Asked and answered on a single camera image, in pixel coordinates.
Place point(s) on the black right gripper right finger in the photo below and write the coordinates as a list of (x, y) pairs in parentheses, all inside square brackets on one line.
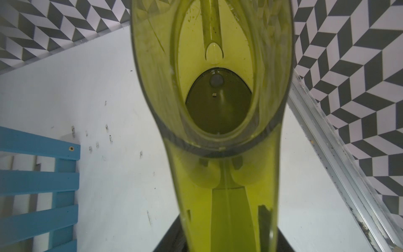
[(282, 243)]

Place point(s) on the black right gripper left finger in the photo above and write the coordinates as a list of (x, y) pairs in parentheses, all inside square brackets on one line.
[(174, 240)]

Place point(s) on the olive transparent watering can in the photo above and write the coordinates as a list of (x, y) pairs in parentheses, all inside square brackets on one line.
[(216, 76)]

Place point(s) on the blue and white slatted shelf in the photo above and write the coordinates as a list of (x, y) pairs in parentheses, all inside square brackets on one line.
[(62, 183)]

